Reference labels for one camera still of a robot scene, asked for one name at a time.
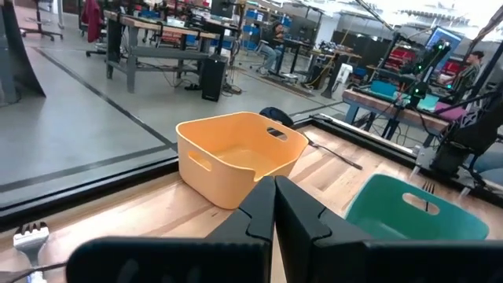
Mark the grey metal workbench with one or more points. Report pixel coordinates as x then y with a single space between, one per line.
165 53

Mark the robot arm with green lights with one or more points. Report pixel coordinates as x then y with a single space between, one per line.
428 63

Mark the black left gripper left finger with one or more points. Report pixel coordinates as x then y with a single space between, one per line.
243 243

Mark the dark curved panel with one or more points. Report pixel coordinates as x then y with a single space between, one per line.
19 59

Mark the orange plastic bin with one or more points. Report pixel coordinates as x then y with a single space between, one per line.
220 165

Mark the teal bin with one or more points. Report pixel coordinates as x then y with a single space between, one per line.
383 88

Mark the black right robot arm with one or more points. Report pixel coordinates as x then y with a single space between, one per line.
471 137

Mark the office chair base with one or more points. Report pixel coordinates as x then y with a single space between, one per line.
39 33

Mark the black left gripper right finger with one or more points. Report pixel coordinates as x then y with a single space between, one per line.
314 251

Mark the seated person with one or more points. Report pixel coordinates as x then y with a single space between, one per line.
271 47

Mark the blue-grey legged workbench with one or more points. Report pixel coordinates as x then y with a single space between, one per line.
393 108

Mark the black aluminium table frame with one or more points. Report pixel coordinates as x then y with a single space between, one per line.
98 188

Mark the black computer tower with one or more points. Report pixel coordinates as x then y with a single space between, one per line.
214 78

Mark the blue lit monitor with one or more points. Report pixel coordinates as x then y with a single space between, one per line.
444 39

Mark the red jacket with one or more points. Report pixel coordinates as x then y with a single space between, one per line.
92 19

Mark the black round object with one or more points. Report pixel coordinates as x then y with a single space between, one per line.
275 115

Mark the pink cloth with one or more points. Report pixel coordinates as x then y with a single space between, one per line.
450 112

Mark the white stool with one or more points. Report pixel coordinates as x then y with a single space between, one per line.
345 72

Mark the black fork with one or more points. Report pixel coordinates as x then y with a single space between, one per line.
338 156
426 202

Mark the green plastic bin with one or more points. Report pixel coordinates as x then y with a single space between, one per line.
377 220

